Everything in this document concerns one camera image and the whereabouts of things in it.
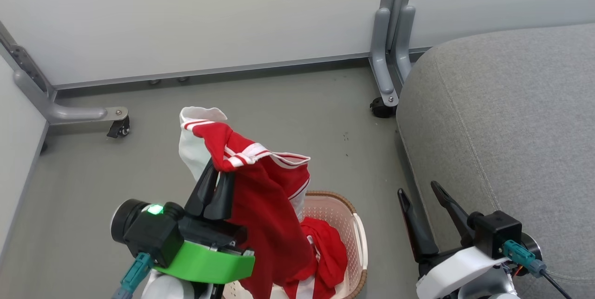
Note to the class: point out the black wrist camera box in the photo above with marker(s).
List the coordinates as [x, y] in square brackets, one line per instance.
[495, 231]
[155, 236]

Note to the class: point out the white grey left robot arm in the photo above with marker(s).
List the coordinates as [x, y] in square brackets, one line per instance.
[167, 289]

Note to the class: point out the red jersey with white sleeves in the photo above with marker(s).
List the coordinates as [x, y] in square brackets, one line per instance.
[265, 206]

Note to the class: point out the plain red garment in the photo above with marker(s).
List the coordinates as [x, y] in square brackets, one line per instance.
[330, 252]

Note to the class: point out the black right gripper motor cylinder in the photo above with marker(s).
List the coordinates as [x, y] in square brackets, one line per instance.
[532, 245]

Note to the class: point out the grey fabric sofa seat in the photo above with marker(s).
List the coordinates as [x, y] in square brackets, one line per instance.
[511, 127]

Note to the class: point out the grey partition bottom rail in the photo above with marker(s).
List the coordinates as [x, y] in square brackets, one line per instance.
[209, 70]

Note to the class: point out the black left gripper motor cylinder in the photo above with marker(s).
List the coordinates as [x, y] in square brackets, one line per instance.
[123, 217]

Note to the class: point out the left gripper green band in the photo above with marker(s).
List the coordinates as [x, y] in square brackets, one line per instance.
[204, 262]

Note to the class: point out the cream perforated laundry basket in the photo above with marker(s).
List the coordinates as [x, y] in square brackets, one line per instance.
[341, 217]

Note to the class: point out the grey partition double post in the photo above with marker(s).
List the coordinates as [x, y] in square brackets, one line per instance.
[393, 24]

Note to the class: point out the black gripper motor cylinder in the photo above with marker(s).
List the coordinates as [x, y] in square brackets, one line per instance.
[532, 245]
[123, 217]

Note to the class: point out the grey partition leg long bracket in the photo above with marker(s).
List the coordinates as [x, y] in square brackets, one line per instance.
[56, 110]

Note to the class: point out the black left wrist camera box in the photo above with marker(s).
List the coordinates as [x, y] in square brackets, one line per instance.
[155, 236]

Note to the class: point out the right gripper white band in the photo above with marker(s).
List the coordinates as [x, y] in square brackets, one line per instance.
[448, 273]

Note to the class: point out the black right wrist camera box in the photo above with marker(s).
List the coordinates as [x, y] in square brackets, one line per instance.
[495, 231]

